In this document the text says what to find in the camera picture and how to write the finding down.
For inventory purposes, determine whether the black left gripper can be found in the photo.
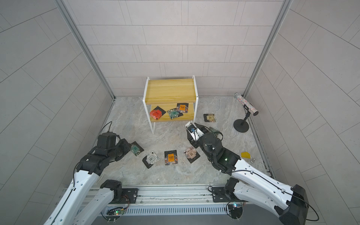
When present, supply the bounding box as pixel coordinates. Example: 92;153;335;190
108;138;135;161

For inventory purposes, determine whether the green label top tea bag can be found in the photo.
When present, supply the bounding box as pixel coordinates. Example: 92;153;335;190
130;142;144;156

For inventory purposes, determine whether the beige label tea bag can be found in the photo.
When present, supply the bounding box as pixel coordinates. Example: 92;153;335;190
203;113;216;122

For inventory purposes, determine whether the white patterned tea bag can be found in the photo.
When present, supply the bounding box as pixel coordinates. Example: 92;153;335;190
142;151;160;169

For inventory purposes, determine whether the orange label black tea bag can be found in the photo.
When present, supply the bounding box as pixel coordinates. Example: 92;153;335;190
164;150;178;166

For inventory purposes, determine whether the green label floral tea bag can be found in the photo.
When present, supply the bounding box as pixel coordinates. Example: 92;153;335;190
167;108;183;120

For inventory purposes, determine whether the red tea bag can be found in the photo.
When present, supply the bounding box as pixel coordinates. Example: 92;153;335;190
150;106;167;121

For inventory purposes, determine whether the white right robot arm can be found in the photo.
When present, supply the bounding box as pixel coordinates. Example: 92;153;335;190
186;122;310;225

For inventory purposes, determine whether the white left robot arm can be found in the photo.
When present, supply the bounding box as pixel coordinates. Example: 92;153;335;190
45;139;131;225

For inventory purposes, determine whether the orange label lower tea bag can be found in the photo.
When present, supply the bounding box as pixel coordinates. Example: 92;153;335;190
176;103;189;113

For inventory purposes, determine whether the glitter roller on black stand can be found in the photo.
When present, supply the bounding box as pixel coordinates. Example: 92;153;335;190
233;92;259;133

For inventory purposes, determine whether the yellow tag on floor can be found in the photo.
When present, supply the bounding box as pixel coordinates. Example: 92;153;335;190
241;151;251;159

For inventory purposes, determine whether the left circuit board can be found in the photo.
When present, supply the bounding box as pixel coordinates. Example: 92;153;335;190
104;207;128;223

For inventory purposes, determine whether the circuit board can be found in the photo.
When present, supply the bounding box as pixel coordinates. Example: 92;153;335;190
104;207;128;223
227;204;243;219

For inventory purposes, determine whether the right circuit board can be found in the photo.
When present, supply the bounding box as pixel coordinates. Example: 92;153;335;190
227;204;243;219

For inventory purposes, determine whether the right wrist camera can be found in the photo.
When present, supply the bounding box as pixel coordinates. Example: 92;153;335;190
185;121;204;142

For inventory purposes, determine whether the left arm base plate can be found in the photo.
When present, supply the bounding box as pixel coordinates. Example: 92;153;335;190
111;188;139;204

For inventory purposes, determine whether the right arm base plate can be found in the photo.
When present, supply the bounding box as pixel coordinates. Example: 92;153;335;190
208;186;233;203

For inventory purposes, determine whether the white frame wooden shelf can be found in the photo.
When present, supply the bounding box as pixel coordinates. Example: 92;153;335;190
142;76;199;134

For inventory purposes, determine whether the aluminium rail frame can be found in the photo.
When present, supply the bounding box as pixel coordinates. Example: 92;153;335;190
50;182;299;225

